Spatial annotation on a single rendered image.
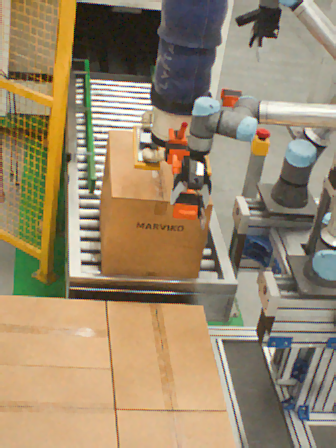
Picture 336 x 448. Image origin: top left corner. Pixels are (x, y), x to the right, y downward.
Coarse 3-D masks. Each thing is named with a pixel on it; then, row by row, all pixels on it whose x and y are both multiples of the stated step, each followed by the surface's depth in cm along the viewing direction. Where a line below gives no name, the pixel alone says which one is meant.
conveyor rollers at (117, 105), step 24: (96, 96) 474; (120, 96) 484; (144, 96) 486; (96, 120) 444; (120, 120) 453; (96, 144) 421; (96, 168) 398; (96, 192) 376; (96, 216) 360; (96, 240) 346; (96, 264) 331
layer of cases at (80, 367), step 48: (0, 336) 279; (48, 336) 283; (96, 336) 288; (144, 336) 292; (192, 336) 296; (0, 384) 259; (48, 384) 262; (96, 384) 266; (144, 384) 269; (192, 384) 273; (0, 432) 241; (48, 432) 244; (96, 432) 247; (144, 432) 250; (192, 432) 253
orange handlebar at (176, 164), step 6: (234, 102) 314; (168, 132) 282; (174, 138) 278; (174, 156) 265; (174, 162) 261; (180, 162) 261; (174, 168) 258; (180, 210) 237; (186, 210) 236; (192, 210) 237; (186, 216) 236; (192, 216) 237
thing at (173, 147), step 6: (168, 144) 270; (174, 144) 271; (180, 144) 272; (186, 144) 273; (168, 150) 266; (174, 150) 265; (180, 150) 266; (186, 150) 269; (168, 156) 267; (180, 156) 267; (168, 162) 268
